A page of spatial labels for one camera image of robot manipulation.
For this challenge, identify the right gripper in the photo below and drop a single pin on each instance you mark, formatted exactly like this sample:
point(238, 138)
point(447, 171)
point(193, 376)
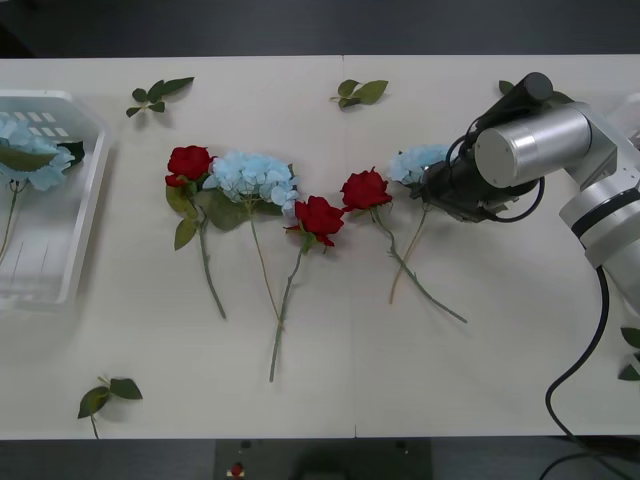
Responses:
point(450, 182)

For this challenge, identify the large pale blue flower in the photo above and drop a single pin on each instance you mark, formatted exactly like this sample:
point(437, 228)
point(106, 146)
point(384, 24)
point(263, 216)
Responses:
point(250, 172)

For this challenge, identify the red rose with leaves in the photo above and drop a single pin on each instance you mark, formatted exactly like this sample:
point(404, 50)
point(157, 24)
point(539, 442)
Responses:
point(189, 160)

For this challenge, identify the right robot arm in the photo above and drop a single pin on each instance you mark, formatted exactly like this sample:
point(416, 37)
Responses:
point(535, 145)

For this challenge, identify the loose green leaf twig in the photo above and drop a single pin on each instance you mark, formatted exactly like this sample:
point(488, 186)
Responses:
point(632, 336)
point(370, 92)
point(125, 387)
point(506, 87)
point(175, 85)

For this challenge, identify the black panel with red button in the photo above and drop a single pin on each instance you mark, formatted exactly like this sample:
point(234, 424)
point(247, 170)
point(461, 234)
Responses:
point(320, 460)

